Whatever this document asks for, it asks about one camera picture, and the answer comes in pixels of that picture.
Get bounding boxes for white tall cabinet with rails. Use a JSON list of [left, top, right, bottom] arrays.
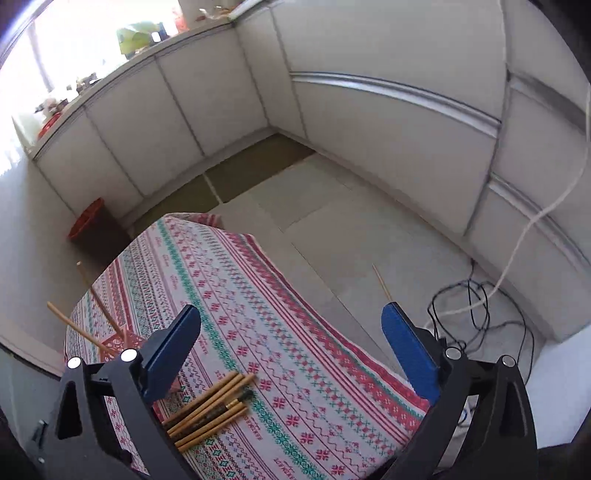
[[270, 0, 591, 343]]

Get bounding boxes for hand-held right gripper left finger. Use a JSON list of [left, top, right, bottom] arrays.
[[28, 304, 202, 480]]

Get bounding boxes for light wooden chopstick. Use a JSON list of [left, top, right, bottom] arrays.
[[76, 261, 129, 345], [372, 263, 392, 302], [47, 301, 119, 359]]

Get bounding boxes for red patterned chopstick holder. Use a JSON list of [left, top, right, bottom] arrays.
[[98, 331, 151, 365]]

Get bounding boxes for pile of wooden chopsticks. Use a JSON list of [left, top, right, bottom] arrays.
[[161, 372, 257, 452]]

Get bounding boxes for white low kitchen cabinet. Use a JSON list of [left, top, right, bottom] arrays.
[[13, 4, 306, 228]]

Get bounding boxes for red bowl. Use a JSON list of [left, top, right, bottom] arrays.
[[38, 113, 62, 138]]

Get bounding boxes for red plastic basin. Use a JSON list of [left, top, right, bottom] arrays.
[[68, 198, 106, 241]]

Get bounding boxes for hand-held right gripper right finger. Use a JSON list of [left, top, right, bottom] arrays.
[[380, 302, 539, 480]]

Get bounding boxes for red green patterned tablecloth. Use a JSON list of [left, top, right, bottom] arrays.
[[65, 212, 432, 480]]

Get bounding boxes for white cable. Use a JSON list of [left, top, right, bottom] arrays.
[[436, 87, 591, 319]]

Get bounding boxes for black cables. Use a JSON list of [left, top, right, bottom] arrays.
[[427, 260, 539, 370]]

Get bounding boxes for green plastic bag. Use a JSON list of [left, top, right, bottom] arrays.
[[116, 22, 163, 55]]

